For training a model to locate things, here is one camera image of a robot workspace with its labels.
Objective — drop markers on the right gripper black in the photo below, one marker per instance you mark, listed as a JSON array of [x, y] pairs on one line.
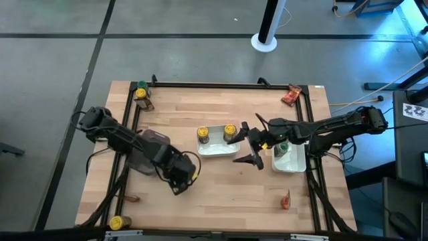
[[264, 137]]

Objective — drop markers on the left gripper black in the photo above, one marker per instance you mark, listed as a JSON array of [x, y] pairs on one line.
[[179, 170]]

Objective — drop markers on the yellow lid spice jar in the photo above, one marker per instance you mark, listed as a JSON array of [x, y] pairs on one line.
[[203, 132], [116, 223], [230, 129], [141, 93]]

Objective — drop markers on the green lid spice jar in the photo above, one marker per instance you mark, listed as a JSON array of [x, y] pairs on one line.
[[142, 84], [283, 146]]

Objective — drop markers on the dark transparent plastic bin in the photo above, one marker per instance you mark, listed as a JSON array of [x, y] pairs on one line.
[[155, 135]]

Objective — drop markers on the taco seasoning packet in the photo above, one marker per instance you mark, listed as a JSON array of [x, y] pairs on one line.
[[286, 202], [132, 199], [145, 105], [291, 96]]

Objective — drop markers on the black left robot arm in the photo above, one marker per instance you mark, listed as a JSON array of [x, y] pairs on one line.
[[117, 134]]

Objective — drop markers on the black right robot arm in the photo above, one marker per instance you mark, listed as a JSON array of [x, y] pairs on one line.
[[334, 125]]

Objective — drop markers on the white plastic bin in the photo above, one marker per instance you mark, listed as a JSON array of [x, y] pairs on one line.
[[294, 164], [215, 149]]

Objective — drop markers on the black clamp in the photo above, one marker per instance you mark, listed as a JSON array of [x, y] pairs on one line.
[[263, 81], [154, 80]]

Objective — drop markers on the white and black pole stand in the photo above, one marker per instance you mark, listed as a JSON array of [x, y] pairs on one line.
[[257, 46]]

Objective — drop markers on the black desk foot bar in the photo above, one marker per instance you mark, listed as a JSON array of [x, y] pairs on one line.
[[378, 86], [368, 175]]

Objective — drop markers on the black desk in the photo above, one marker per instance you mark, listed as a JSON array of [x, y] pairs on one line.
[[409, 150]]

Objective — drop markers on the black side table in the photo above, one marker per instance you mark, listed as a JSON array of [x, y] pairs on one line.
[[401, 201]]

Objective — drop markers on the grey floor object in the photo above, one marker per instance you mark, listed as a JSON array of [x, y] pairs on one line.
[[10, 149]]

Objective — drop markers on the white paper with black marks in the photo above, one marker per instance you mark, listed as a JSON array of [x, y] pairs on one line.
[[414, 112]]

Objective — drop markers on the black computer mouse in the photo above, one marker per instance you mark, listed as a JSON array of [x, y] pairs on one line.
[[403, 224]]

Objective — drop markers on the black device with screen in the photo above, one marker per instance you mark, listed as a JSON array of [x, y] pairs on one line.
[[425, 160]]

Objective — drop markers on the blue box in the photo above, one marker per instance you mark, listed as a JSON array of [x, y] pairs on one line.
[[378, 6]]

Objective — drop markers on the black aluminium table frame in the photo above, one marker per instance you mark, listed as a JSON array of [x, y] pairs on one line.
[[214, 85]]

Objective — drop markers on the silver metal bracket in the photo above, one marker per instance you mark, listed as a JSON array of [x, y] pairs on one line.
[[309, 237], [123, 233]]

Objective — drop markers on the grey metal desk frame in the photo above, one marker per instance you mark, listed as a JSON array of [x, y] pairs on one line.
[[413, 23]]

